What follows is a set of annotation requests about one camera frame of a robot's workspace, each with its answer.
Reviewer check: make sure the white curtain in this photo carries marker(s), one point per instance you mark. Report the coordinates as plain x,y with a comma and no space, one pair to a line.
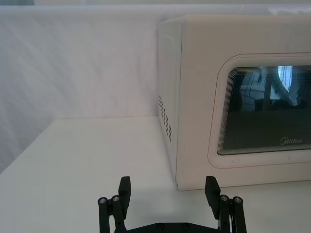
77,63

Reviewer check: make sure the white table cloth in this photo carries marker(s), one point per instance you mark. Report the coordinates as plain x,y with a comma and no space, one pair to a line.
73,174

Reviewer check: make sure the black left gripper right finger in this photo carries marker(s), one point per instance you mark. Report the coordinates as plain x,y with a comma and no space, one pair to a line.
213,194

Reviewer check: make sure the cream microwave oven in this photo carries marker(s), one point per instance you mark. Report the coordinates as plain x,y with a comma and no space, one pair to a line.
243,104

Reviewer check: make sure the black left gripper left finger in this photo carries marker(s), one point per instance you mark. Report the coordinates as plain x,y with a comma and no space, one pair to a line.
124,194

